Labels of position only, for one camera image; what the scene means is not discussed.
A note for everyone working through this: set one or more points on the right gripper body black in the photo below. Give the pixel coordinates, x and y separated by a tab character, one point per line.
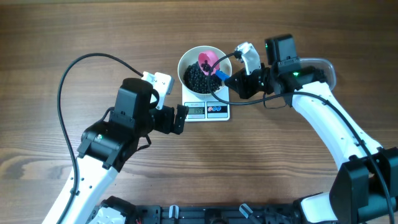
259	80

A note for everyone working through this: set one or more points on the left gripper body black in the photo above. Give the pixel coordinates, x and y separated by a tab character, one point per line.
162	121

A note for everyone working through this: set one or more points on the pink scoop with blue handle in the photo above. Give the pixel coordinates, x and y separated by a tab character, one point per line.
206	60

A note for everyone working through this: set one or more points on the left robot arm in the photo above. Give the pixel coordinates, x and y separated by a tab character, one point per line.
107	145

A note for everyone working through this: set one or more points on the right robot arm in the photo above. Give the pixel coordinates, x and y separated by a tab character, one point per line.
365	187

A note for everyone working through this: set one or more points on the white digital kitchen scale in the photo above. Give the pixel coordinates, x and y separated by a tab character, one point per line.
204	107

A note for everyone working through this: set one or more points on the black beans in bowl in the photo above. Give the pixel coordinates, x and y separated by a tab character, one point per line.
195	79

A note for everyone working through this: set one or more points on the white bowl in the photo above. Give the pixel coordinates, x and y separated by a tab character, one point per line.
191	56

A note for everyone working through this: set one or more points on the black beans in container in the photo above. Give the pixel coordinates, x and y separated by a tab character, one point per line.
319	75

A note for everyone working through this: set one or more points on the clear plastic food container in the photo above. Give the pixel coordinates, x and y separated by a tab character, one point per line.
324	65

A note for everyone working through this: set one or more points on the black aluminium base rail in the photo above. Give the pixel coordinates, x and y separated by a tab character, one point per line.
267	214

